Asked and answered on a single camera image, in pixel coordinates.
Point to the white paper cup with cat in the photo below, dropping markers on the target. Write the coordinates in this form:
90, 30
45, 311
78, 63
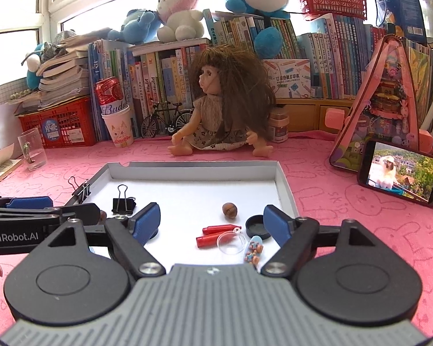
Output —
120, 127

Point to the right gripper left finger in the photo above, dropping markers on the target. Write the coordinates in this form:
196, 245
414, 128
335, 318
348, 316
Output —
129, 236

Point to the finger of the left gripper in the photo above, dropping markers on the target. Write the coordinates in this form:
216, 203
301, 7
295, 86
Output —
89, 213
41, 202

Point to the red plastic tube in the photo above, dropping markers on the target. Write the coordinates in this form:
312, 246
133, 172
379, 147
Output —
207, 241
218, 229

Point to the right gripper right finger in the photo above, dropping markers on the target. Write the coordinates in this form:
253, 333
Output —
295, 238

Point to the stack of books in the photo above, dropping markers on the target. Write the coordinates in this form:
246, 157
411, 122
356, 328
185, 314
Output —
64, 76

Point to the black binder clip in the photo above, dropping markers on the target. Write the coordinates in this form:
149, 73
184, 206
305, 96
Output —
80, 191
123, 205

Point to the brown-haired doll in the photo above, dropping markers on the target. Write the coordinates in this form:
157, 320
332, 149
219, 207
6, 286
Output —
232, 106

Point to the red plastic crate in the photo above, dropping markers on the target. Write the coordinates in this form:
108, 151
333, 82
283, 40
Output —
69, 124

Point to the clear plastic dome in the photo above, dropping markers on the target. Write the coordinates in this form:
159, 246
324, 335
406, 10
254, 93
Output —
232, 242

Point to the brown walnut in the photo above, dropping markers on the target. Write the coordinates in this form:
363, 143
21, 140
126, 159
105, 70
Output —
230, 210

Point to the blue cardboard box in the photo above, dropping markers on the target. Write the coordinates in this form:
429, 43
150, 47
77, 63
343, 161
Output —
406, 17

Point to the small black cap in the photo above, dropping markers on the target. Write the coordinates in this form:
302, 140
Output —
254, 226

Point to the pink bunny tablecloth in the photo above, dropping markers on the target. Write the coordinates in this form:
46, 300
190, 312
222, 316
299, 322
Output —
322, 192

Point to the black binder clip on tray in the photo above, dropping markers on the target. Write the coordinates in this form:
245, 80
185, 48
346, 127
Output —
80, 191

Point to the black smartphone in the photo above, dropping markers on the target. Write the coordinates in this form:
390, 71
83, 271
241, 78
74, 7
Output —
398, 171

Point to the small brown jar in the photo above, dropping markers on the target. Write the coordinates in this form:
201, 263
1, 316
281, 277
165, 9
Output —
278, 125

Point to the miniature black bicycle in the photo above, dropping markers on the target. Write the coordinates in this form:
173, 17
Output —
165, 118

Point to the shallow white cardboard tray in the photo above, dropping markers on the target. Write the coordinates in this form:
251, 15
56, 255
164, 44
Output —
190, 196

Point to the white pink plush rabbit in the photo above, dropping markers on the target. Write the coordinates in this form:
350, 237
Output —
181, 21

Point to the pink triangular toy box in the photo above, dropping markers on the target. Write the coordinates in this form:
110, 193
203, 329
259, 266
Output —
384, 109

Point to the blue plush toy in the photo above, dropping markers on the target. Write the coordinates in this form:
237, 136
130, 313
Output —
139, 27

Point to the red beer can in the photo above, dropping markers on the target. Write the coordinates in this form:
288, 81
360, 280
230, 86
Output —
110, 95

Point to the blue penguin plush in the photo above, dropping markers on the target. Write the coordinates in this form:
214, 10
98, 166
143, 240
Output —
41, 54

